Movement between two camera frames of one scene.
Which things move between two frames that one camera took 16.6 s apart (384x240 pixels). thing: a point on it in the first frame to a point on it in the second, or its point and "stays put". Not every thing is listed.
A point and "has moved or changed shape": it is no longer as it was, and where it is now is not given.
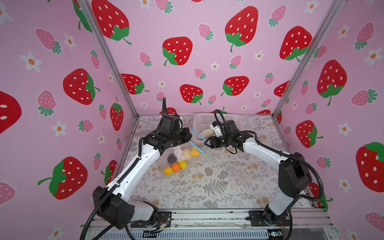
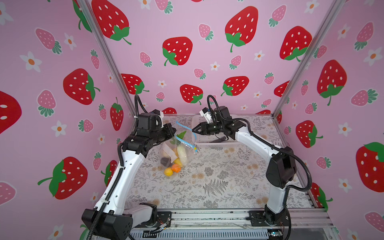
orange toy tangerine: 176,167 stays put
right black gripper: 212,141 to 204,128
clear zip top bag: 180,158 has moved or changed shape
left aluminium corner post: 102,41 stays put
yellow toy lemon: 168,171 stays put
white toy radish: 206,133 has moved or changed shape
